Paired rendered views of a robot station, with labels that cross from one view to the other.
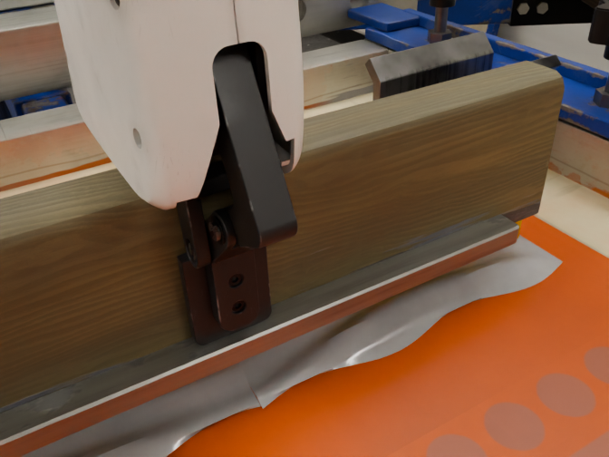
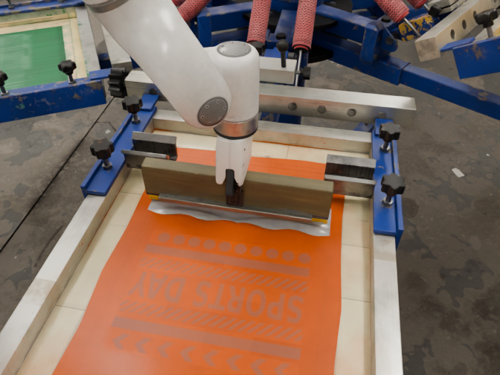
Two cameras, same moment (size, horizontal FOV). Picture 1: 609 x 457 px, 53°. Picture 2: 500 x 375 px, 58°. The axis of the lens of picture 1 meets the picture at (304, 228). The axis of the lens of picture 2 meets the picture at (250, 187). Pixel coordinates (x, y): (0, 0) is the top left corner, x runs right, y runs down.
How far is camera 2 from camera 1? 0.63 m
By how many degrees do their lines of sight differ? 32
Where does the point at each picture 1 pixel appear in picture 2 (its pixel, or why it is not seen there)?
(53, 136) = not seen: hidden behind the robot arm
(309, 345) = (254, 217)
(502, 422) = (271, 251)
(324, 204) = (259, 192)
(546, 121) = (327, 199)
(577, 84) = not seen: hidden behind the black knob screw
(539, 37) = not seen: outside the picture
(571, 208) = (355, 225)
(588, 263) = (334, 239)
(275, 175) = (231, 187)
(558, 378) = (291, 253)
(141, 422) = (214, 212)
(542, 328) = (302, 243)
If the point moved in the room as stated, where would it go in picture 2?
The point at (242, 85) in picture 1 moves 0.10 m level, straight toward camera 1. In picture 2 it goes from (231, 172) to (193, 209)
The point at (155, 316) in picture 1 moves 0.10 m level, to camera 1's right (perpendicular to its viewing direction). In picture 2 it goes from (221, 196) to (263, 220)
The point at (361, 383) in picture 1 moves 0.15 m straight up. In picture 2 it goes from (256, 230) to (257, 171)
